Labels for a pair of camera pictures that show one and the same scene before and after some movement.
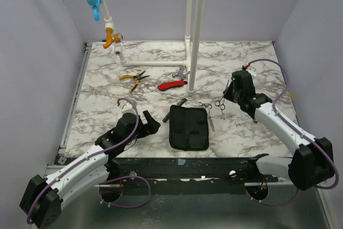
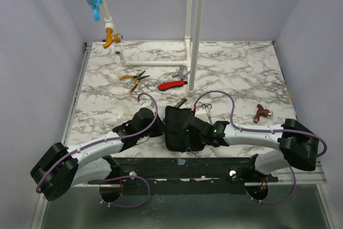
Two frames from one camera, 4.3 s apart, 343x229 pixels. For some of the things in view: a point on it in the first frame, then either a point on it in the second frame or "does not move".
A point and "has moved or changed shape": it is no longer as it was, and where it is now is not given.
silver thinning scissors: [209, 106] does not move
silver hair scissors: [222, 101] -> [188, 151]
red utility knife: [166, 86] does not move
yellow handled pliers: [138, 77] does not move
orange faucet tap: [116, 37] does not move
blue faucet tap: [95, 1] does not move
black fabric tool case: [188, 128] has moved or changed shape
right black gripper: [231, 95] -> [196, 128]
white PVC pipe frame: [192, 44] does not move
